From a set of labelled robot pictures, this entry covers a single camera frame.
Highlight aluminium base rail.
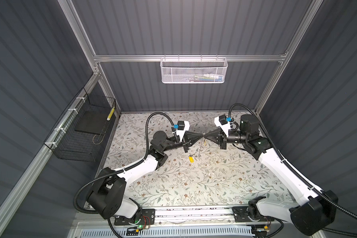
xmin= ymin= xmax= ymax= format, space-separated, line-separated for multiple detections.
xmin=74 ymin=205 xmax=316 ymax=227

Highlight white vent grille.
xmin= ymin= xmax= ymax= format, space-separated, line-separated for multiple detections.
xmin=78 ymin=226 xmax=255 ymax=238

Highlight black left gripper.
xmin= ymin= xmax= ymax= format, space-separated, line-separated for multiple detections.
xmin=161 ymin=132 xmax=202 ymax=155

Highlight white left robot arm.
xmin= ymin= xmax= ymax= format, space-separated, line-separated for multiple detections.
xmin=86 ymin=131 xmax=203 ymax=223

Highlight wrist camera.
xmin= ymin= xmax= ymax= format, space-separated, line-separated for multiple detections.
xmin=173 ymin=121 xmax=190 ymax=142
xmin=214 ymin=114 xmax=235 ymax=137

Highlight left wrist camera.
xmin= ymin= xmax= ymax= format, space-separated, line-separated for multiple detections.
xmin=173 ymin=121 xmax=190 ymax=142

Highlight black foam pad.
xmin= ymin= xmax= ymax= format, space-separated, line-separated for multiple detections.
xmin=74 ymin=111 xmax=108 ymax=135

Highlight black wire basket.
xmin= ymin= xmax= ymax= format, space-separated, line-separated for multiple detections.
xmin=44 ymin=89 xmax=117 ymax=162

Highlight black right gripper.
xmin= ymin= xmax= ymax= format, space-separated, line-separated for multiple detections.
xmin=203 ymin=128 xmax=247 ymax=150

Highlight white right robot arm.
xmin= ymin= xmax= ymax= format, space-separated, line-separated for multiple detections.
xmin=204 ymin=114 xmax=338 ymax=236

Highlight yellow marker pen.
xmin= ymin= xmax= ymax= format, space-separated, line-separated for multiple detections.
xmin=107 ymin=107 xmax=115 ymax=121

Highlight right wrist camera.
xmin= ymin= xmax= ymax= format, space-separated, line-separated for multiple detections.
xmin=214 ymin=114 xmax=235 ymax=137

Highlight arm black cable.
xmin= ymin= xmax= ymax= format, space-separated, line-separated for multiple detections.
xmin=73 ymin=111 xmax=179 ymax=238
xmin=228 ymin=103 xmax=357 ymax=238

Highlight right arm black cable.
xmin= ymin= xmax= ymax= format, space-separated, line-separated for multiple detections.
xmin=228 ymin=103 xmax=357 ymax=238

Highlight white wire mesh basket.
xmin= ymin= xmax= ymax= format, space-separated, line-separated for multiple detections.
xmin=160 ymin=57 xmax=228 ymax=84

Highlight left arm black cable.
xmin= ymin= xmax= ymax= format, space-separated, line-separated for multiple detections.
xmin=73 ymin=111 xmax=179 ymax=238

